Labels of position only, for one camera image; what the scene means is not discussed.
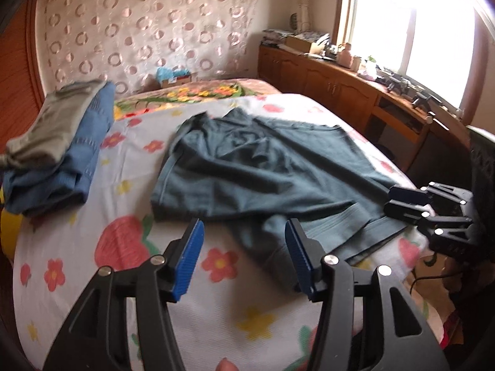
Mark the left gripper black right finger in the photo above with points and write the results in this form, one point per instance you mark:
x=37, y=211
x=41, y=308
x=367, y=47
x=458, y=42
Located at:
x=306, y=255

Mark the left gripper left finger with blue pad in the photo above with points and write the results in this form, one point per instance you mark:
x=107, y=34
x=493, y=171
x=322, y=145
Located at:
x=181, y=258

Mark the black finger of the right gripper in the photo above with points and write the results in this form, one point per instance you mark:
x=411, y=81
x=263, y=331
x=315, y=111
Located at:
x=411, y=213

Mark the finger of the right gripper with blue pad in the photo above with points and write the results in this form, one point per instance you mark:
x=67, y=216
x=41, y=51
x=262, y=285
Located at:
x=407, y=195

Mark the teal grey shorts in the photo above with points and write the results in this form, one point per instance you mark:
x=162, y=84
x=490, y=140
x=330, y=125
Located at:
x=253, y=174

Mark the wooden sideboard cabinet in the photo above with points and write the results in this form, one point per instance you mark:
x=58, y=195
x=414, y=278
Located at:
x=427, y=144

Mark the folded blue jeans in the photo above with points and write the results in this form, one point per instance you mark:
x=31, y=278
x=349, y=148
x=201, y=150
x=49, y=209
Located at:
x=38, y=192

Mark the pink floral bedspread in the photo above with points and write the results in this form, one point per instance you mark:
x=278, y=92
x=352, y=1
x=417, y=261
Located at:
x=189, y=93

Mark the pink bottle on sideboard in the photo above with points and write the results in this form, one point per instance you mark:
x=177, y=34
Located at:
x=344, y=57

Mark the blue item on box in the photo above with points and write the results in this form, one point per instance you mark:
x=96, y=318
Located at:
x=167, y=77

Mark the folded grey-green garment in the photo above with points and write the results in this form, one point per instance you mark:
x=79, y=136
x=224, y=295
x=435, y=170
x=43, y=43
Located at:
x=52, y=132

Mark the cardboard box on sideboard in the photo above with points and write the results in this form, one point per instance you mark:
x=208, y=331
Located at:
x=306, y=46

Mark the pink circle pattern curtain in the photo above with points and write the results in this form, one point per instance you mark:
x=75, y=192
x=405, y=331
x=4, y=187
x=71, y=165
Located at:
x=129, y=41

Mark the window with wooden frame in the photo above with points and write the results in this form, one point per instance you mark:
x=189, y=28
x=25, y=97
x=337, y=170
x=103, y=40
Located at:
x=440, y=45

